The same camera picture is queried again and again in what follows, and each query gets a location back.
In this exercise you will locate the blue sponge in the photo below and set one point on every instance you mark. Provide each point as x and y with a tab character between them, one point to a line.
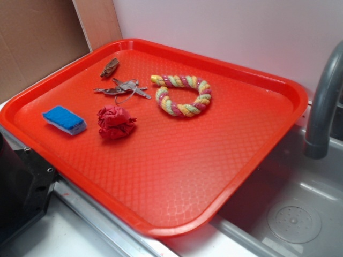
65	120

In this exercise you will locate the red plastic tray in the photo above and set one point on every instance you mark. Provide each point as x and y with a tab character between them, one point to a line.
171	174

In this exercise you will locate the crumpled red cloth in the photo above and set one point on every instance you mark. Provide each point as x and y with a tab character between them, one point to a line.
115	122

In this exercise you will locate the silver key bunch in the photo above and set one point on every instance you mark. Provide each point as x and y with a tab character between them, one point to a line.
131	86

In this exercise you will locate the grey toy sink basin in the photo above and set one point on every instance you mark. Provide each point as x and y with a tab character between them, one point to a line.
290	205

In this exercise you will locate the grey faucet spout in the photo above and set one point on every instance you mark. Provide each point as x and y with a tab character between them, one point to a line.
325	119

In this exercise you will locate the brown cardboard panel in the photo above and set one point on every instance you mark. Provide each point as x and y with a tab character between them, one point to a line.
40	37

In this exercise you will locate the multicolour rope ring toy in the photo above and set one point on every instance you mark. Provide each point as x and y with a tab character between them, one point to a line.
183	95

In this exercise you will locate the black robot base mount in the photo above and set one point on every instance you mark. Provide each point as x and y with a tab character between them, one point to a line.
26	184

